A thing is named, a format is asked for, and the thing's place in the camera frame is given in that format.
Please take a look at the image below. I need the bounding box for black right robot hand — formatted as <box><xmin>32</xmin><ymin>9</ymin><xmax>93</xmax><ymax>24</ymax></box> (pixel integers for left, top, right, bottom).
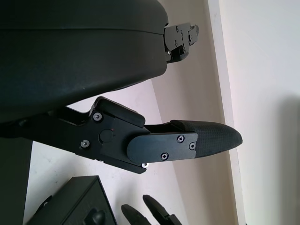
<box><xmin>120</xmin><ymin>194</ymin><xmax>182</xmax><ymax>225</ymax></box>

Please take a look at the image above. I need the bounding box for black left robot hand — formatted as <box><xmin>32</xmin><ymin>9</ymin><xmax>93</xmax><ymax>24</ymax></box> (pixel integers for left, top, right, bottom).
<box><xmin>0</xmin><ymin>0</ymin><xmax>243</xmax><ymax>175</ymax></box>

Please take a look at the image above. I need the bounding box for black RealSense box lid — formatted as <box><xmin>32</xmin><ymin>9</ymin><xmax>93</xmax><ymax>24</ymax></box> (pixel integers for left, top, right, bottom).
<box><xmin>0</xmin><ymin>138</ymin><xmax>33</xmax><ymax>225</ymax></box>

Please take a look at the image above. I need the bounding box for black camera box base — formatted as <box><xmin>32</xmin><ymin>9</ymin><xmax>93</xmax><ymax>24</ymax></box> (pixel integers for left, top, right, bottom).
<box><xmin>25</xmin><ymin>175</ymin><xmax>117</xmax><ymax>225</ymax></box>

